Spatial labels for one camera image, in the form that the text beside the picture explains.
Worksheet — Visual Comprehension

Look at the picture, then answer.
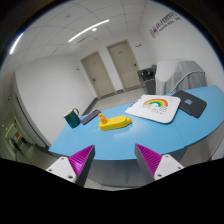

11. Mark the beige door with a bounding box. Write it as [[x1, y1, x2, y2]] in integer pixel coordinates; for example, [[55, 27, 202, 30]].
[[81, 52, 115, 98], [107, 40, 140, 90]]

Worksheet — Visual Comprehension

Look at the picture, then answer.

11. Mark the teal mug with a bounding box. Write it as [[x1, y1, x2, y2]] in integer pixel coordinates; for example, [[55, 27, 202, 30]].
[[64, 108, 80, 128]]

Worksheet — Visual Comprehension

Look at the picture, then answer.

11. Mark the yellow power strip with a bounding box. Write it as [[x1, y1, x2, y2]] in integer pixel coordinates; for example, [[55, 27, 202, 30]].
[[99, 115, 132, 131]]

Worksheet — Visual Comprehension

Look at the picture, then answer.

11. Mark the black tablet case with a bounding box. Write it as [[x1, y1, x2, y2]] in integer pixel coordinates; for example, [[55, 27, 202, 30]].
[[174, 90, 207, 118]]

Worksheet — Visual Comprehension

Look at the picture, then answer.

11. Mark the blue table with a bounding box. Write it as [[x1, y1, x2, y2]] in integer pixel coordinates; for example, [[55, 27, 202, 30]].
[[50, 85, 224, 161]]

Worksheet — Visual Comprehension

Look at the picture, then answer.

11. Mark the grey covered equipment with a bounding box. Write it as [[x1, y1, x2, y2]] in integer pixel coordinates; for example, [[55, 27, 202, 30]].
[[155, 59, 207, 95]]

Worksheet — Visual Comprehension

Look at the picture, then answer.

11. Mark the right beige door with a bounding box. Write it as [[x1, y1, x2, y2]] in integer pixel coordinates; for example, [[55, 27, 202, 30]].
[[107, 40, 140, 90]]

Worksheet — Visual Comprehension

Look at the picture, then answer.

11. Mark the wall logo sign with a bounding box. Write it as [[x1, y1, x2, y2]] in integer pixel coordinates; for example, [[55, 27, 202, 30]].
[[149, 12, 181, 39]]

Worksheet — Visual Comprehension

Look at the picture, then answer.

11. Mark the long ceiling light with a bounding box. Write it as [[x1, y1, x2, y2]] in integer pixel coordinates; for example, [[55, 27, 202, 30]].
[[68, 19, 110, 43]]

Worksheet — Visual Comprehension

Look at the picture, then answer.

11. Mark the dark grey cabinet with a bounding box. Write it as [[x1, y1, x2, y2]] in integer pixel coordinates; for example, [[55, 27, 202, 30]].
[[137, 65, 157, 95]]

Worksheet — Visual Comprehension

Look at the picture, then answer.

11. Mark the white rainbow board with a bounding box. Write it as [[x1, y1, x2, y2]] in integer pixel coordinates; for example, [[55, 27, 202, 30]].
[[126, 95, 181, 124]]

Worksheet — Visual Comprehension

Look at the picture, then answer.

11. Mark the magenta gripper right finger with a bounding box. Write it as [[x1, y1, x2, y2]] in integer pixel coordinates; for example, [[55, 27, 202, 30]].
[[135, 144, 183, 184]]

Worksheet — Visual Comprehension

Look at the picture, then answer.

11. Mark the purple phone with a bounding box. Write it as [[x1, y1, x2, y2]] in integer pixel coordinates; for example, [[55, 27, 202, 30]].
[[81, 110, 101, 125]]

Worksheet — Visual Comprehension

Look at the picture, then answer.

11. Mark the left beige door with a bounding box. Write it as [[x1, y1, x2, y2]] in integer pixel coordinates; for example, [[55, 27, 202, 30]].
[[81, 52, 115, 98]]

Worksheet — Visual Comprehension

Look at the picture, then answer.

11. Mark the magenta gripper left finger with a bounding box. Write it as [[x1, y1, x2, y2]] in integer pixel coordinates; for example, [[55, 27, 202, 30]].
[[46, 145, 95, 187]]

